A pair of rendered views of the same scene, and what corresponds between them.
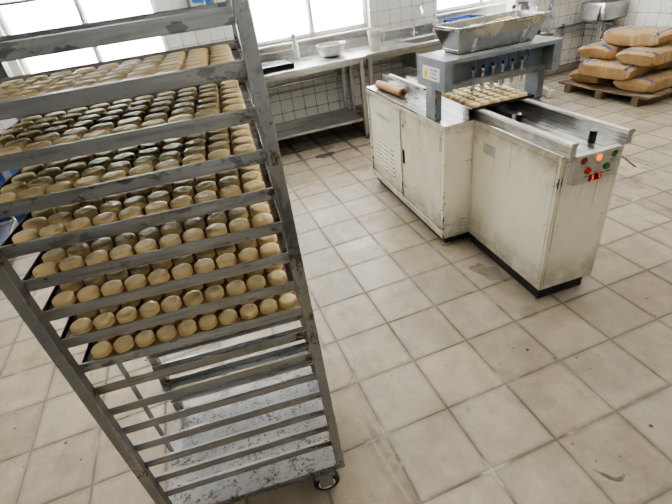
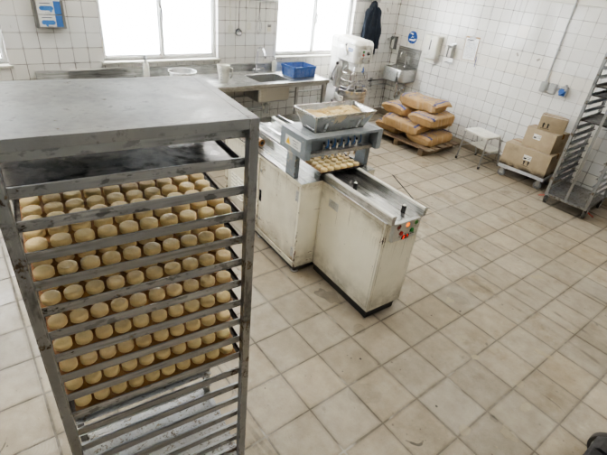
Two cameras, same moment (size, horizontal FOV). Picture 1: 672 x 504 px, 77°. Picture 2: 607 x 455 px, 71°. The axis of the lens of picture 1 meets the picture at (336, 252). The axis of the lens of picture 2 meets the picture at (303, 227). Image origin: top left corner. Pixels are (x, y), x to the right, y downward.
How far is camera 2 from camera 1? 0.74 m
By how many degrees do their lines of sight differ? 21
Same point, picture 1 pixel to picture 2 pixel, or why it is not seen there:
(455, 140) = (308, 194)
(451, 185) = (303, 227)
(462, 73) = (316, 145)
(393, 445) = (273, 443)
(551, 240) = (376, 277)
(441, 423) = (306, 422)
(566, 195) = (387, 247)
